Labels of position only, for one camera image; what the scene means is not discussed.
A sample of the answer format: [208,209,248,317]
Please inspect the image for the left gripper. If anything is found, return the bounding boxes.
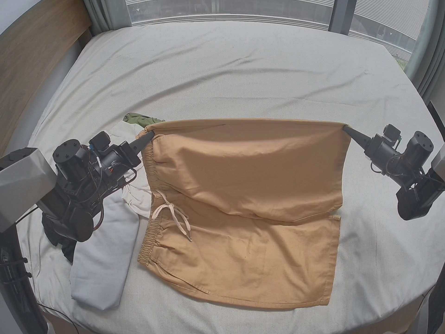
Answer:
[98,140,141,175]

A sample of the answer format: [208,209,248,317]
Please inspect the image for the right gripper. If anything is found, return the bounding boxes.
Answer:
[364,134,400,168]

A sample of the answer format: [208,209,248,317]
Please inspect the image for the tan shorts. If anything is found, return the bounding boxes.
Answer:
[137,117,352,307]

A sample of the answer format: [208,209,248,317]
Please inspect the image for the bed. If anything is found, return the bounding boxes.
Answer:
[0,0,445,334]

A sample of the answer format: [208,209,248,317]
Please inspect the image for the white garment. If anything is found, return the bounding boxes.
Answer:
[111,120,153,218]

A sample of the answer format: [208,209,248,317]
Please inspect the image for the olive green garment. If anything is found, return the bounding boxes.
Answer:
[125,112,165,128]

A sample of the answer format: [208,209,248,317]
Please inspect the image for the pale grey garment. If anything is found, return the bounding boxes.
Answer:
[70,190,140,310]

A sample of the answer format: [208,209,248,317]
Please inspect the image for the black garment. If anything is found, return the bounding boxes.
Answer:
[42,214,77,263]

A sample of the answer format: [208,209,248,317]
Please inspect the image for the grey-green curtain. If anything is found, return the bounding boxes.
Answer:
[75,0,133,34]
[403,0,445,100]

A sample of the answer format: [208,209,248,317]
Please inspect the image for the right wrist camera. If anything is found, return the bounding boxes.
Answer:
[382,125,402,147]

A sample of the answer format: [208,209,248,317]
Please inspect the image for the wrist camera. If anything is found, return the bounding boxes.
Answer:
[89,132,112,152]
[382,125,402,147]

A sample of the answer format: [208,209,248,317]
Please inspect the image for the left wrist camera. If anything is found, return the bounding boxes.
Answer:
[89,132,112,152]

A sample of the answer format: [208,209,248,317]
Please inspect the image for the black cable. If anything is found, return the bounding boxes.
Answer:
[36,302,76,330]

